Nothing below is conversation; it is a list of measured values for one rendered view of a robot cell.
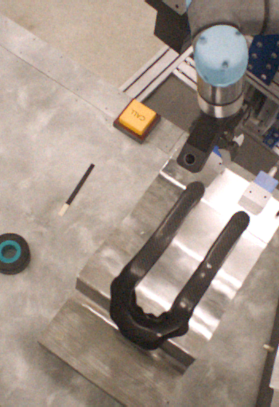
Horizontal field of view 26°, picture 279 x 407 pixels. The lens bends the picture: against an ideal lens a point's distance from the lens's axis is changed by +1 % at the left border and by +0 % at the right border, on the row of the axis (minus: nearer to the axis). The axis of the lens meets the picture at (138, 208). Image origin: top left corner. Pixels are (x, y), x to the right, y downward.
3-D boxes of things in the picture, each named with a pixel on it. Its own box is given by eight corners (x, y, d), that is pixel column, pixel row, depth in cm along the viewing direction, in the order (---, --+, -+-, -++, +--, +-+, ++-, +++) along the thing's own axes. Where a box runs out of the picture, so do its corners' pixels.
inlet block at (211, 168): (217, 135, 128) (227, 120, 123) (236, 149, 128) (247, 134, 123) (188, 172, 121) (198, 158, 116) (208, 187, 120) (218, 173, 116)
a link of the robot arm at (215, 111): (228, 114, 93) (184, 91, 95) (227, 128, 97) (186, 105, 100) (253, 78, 95) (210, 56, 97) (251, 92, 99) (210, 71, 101)
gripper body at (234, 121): (251, 119, 110) (256, 86, 99) (226, 156, 108) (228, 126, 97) (216, 101, 112) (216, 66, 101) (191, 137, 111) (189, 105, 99)
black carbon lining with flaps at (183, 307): (190, 180, 123) (197, 161, 115) (255, 223, 121) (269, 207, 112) (91, 317, 112) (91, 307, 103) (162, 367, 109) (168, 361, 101)
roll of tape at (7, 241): (-13, 273, 120) (-15, 269, 117) (-6, 236, 123) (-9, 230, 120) (28, 277, 121) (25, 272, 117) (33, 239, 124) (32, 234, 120)
